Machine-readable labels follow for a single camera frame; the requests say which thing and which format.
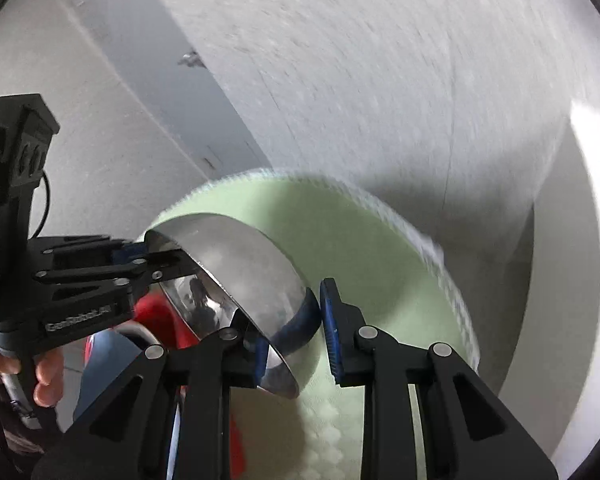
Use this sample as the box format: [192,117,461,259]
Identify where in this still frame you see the stainless steel bowl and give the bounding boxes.
[144,213,327,400]

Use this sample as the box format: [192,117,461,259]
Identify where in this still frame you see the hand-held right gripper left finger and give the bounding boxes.
[31,309,271,480]

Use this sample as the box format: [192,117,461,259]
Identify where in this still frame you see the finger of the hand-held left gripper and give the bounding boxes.
[34,251,201,302]
[40,234,149,267]

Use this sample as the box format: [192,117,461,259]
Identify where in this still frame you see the black cable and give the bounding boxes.
[30,169,52,239]

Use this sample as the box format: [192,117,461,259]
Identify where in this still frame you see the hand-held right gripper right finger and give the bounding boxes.
[319,277,559,480]

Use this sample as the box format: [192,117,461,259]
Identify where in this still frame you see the person's blue trouser leg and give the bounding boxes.
[73,330,147,423]

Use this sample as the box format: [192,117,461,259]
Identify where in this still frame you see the red object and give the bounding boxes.
[83,294,247,480]

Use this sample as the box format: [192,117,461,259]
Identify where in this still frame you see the light green round mat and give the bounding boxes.
[144,167,482,480]

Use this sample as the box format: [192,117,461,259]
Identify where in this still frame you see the person's left hand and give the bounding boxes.
[0,340,65,409]

